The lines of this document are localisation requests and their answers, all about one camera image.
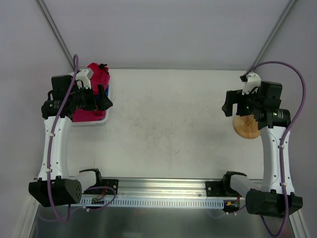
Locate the white plastic basket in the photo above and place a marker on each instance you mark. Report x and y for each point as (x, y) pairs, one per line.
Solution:
(89, 78)

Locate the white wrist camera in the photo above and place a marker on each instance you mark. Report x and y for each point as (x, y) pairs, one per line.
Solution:
(252, 83)
(83, 78)

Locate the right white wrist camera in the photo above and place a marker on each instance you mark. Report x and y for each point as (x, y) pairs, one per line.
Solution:
(252, 83)

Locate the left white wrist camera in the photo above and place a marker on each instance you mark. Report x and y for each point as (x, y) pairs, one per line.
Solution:
(83, 78)

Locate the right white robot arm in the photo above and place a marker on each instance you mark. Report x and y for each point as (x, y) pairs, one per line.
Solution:
(276, 195)

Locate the white slotted cable duct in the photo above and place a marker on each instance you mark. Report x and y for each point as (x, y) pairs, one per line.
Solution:
(168, 203)

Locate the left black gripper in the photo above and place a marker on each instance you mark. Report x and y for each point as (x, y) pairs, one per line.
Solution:
(99, 96)

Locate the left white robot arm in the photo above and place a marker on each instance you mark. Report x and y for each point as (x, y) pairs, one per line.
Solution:
(56, 112)

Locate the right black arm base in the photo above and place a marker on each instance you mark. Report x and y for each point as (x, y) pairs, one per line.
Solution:
(215, 189)

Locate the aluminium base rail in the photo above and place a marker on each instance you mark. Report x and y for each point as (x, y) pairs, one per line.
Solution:
(161, 186)

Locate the pink cap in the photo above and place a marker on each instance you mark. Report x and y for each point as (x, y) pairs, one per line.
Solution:
(100, 76)
(82, 117)

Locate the wooden hat stand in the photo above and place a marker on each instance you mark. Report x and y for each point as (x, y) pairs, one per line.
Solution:
(246, 127)

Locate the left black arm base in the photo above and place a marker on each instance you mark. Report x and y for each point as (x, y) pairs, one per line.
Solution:
(105, 184)

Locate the right aluminium frame post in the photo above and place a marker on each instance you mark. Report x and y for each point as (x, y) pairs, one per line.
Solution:
(276, 28)

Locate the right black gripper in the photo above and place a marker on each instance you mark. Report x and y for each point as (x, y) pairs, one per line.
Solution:
(236, 103)

